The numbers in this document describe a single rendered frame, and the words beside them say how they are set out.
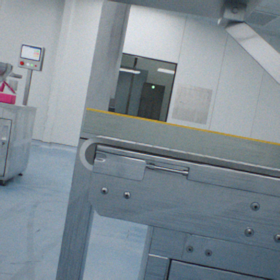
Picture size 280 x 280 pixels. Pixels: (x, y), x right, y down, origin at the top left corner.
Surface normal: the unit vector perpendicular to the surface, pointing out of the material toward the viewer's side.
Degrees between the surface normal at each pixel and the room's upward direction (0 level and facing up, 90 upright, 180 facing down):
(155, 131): 90
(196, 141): 90
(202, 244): 90
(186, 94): 90
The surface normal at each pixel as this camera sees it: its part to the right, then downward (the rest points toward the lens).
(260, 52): -0.58, -0.11
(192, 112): 0.06, 0.08
